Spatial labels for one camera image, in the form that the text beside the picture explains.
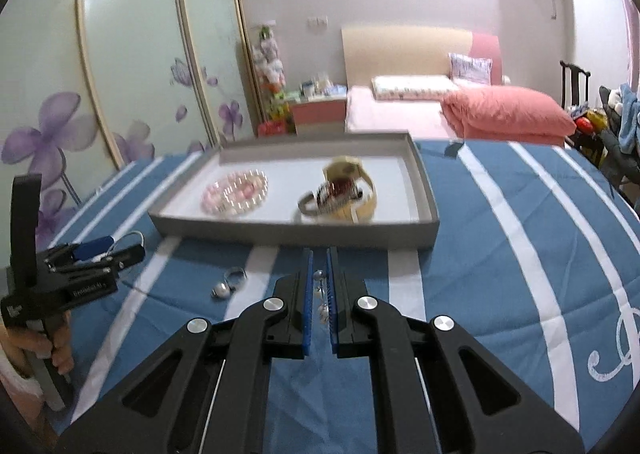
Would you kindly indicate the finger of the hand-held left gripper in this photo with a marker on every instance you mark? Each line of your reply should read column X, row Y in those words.
column 92, row 249
column 127, row 256

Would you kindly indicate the pink bed with headboard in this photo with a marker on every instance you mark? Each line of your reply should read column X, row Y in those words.
column 390, row 116

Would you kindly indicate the white wall socket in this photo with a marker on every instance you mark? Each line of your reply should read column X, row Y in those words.
column 316, row 21

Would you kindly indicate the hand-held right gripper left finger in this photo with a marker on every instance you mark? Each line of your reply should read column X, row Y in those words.
column 307, row 314

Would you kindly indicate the black padded seat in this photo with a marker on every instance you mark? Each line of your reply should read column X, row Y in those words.
column 612, row 143

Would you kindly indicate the colourful toy pile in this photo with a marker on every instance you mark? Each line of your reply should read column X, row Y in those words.
column 590, row 119

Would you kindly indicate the silver cuff bangle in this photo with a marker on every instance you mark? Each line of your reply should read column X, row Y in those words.
column 306, row 204

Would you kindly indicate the thin silver bangle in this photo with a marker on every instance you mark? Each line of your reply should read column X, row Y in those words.
column 134, row 233

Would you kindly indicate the yellow wristwatch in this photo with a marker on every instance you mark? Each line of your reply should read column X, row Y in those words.
column 345, row 166

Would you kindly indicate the purple pillow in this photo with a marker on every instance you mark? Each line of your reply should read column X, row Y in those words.
column 470, row 67

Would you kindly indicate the blue white striped tablecloth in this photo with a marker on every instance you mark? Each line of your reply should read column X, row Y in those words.
column 475, row 259

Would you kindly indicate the flower print sliding wardrobe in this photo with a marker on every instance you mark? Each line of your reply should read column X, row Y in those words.
column 140, row 58

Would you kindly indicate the folded pink quilt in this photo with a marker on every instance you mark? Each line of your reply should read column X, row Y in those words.
column 505, row 113

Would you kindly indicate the hanging plush toy column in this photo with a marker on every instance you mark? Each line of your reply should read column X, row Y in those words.
column 272, row 68

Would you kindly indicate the white patterned pillow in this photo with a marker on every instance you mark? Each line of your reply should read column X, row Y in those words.
column 410, row 87

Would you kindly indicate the pink curtain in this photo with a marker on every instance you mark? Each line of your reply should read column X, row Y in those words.
column 631, row 23

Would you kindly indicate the grey shallow tray box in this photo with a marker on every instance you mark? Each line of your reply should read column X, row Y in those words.
column 300, row 230

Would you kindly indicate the person's left forearm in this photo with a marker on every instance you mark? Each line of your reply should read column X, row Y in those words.
column 15, row 401

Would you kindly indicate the small dangling earring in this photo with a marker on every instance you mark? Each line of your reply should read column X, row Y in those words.
column 320, row 277

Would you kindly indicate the dark wooden chair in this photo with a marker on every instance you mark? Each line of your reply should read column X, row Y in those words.
column 575, row 81

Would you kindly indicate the blue garment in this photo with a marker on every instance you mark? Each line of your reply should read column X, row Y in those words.
column 630, row 121

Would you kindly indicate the person's left hand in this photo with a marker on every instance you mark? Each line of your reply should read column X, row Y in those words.
column 25, row 346

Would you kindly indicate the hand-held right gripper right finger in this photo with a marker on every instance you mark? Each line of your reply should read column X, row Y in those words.
column 334, row 314

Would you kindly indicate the pink nightstand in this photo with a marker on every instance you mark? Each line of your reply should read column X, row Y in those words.
column 320, row 117

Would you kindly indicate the pearl earring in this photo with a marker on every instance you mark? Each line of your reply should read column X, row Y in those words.
column 220, row 291

